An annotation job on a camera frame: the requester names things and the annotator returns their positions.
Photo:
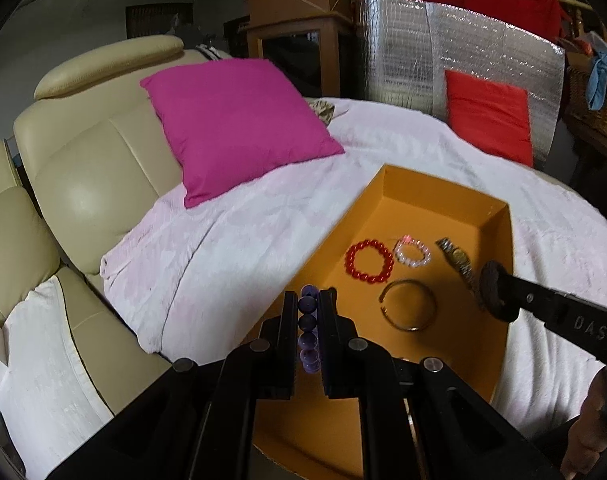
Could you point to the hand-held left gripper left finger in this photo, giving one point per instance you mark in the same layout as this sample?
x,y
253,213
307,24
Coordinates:
x,y
288,330

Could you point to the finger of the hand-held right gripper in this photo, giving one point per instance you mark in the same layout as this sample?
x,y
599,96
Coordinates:
x,y
529,299

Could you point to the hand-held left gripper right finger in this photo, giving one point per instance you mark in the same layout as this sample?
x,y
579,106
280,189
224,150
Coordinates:
x,y
328,330

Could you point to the gold face metal wristwatch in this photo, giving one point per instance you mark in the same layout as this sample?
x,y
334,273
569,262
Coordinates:
x,y
457,257

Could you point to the orange cardboard box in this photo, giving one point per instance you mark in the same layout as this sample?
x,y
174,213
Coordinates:
x,y
433,210

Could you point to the person's right hand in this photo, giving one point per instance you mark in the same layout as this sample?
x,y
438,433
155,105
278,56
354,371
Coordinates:
x,y
591,410

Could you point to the metal bangle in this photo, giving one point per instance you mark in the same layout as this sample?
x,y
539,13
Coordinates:
x,y
406,328

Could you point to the pale pink blanket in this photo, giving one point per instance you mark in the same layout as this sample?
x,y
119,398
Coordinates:
x,y
233,260

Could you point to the red cushion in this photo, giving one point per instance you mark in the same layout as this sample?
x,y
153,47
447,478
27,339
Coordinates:
x,y
483,115

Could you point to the wicker basket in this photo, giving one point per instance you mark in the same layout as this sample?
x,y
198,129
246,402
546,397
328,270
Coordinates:
x,y
583,105

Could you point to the magenta pillow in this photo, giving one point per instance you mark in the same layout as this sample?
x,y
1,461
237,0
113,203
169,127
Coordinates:
x,y
233,120

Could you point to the patterned cloth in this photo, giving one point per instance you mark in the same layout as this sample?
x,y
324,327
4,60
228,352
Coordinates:
x,y
323,110

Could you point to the blue cloth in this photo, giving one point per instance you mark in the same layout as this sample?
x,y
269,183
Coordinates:
x,y
596,80

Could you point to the white cloth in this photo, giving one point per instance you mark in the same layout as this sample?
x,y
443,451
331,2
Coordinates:
x,y
38,385

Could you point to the beige leather sofa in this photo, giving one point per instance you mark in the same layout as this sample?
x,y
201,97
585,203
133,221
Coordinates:
x,y
83,160

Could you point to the silver insulation sheet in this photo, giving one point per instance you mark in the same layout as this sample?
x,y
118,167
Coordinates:
x,y
398,50

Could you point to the striped cloth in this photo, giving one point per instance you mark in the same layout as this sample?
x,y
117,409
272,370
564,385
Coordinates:
x,y
211,52

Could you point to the red garment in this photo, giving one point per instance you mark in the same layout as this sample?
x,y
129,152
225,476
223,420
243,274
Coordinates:
x,y
483,0

